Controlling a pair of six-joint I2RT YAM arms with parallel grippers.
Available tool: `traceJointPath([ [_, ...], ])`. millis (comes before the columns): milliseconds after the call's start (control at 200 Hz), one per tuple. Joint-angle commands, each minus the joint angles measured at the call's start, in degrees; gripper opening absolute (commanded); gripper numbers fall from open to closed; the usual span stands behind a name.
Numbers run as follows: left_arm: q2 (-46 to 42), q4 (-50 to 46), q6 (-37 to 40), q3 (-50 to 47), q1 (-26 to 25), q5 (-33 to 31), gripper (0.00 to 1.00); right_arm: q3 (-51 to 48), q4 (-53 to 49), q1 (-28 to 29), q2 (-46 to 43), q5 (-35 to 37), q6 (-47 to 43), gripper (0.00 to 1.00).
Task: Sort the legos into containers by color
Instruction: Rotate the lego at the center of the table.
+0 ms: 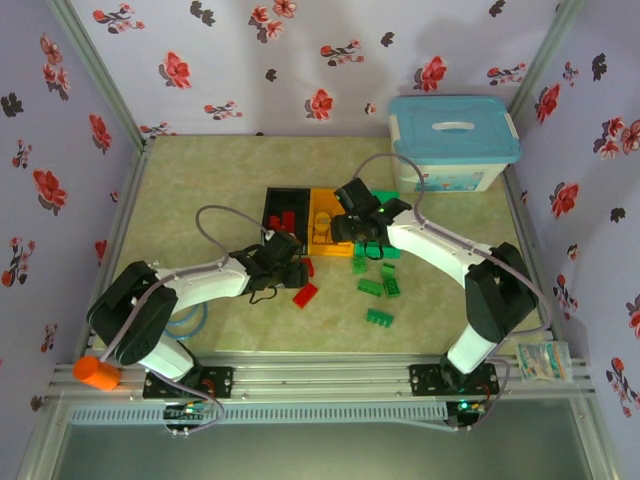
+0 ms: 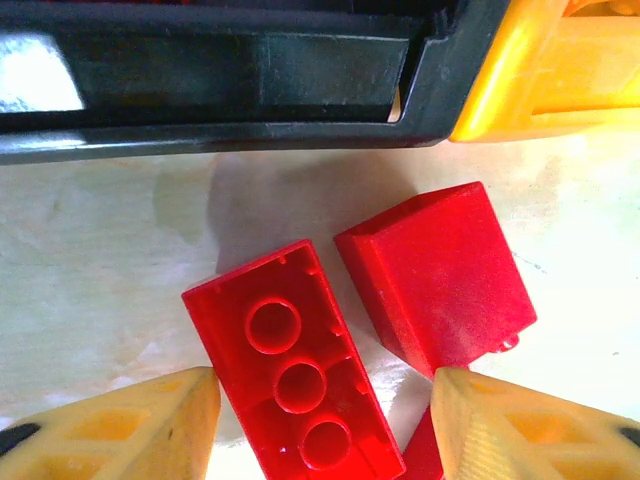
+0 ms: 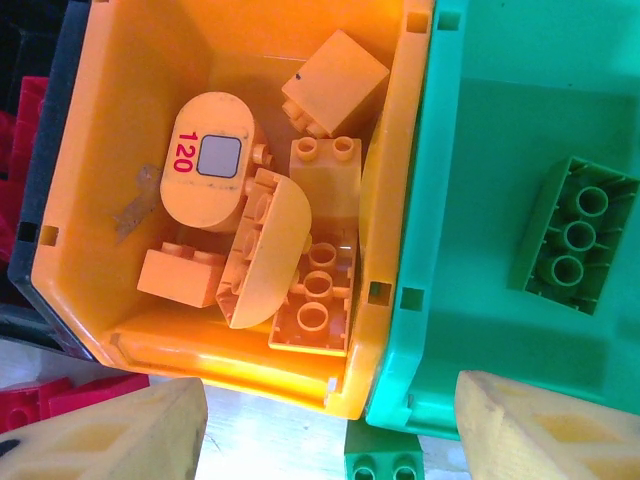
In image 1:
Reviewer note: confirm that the square red lego brick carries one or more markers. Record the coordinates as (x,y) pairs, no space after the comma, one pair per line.
(309,267)

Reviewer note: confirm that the long red lego brick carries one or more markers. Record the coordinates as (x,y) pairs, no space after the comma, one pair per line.
(306,295)
(288,222)

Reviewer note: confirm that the rounded yellow lego brick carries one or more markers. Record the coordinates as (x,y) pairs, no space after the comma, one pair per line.
(322,220)

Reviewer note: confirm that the long green lego brick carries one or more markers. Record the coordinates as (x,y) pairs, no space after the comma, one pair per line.
(370,287)

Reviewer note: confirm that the green lego with side studs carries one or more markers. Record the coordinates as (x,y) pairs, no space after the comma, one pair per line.
(379,318)

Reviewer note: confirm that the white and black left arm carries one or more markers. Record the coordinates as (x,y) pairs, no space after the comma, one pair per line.
(210,285)

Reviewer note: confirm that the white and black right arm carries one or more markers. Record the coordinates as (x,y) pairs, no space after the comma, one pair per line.
(425,245)

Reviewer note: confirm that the green plastic bin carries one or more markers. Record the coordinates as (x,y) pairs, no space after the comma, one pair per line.
(390,252)

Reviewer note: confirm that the yellow plastic bin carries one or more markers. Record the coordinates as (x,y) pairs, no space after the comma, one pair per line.
(322,200)

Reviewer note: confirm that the green sloped lego brick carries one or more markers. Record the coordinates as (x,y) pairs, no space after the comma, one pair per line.
(388,271)

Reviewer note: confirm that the black plastic bin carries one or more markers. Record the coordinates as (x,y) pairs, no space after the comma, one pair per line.
(280,200)

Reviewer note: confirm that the blue tube coil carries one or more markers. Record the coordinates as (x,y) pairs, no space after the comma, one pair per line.
(202,320)

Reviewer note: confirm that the storage box with blue lid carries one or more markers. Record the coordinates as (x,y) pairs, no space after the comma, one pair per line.
(450,125)

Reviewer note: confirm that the small circuit board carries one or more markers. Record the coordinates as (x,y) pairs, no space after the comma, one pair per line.
(185,414)
(467,410)

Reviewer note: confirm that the orange cylinder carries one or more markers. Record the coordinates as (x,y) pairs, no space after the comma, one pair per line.
(97,374)

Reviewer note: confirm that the clear plastic bag of parts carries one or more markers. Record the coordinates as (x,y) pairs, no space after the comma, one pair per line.
(542,362)

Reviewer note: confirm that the aluminum base rail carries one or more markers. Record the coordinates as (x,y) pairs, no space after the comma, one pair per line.
(320,375)

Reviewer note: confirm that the aluminum frame side rail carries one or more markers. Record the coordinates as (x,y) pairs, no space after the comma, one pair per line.
(520,210)
(127,210)

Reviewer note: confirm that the aluminum frame post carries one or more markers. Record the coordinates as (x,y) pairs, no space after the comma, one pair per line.
(95,65)
(542,55)

